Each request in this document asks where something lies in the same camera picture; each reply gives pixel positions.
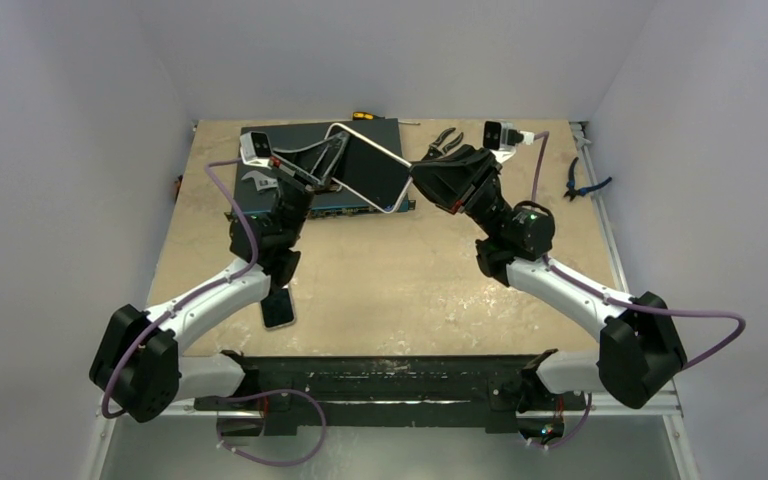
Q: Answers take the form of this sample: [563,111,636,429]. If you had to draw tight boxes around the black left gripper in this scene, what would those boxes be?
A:
[276,138,364,249]

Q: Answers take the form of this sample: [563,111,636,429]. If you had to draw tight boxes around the phone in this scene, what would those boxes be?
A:
[259,286,297,330]
[326,119,411,214]

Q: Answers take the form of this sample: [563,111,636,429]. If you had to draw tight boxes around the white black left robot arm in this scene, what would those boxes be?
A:
[89,132,349,422]

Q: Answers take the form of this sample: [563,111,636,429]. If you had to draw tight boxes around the phone in clear case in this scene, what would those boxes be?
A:
[259,286,297,330]

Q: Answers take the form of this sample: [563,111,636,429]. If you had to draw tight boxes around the yellow black screwdriver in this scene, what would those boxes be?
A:
[351,111,420,126]

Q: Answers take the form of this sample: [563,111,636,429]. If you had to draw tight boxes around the black grey wire stripper pliers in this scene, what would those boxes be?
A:
[422,127,464,160]

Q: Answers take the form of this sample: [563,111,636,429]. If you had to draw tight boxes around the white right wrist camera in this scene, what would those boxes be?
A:
[482,120,537,163]

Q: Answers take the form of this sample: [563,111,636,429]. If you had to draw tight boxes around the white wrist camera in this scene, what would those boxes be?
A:
[482,120,537,163]
[239,131,272,168]

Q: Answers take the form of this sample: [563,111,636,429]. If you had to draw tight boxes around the red handled adjustable wrench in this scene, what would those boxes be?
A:
[241,170,277,192]

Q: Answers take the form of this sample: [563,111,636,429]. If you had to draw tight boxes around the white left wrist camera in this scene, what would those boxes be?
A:
[239,131,272,168]

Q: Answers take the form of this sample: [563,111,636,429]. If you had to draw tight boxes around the blue handled cutting pliers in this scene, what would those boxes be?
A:
[562,156,614,203]

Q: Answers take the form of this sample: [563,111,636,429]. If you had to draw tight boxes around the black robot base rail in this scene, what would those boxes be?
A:
[194,354,586,436]

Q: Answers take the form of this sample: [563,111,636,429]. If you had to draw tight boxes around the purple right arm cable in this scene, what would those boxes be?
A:
[523,131,748,452]

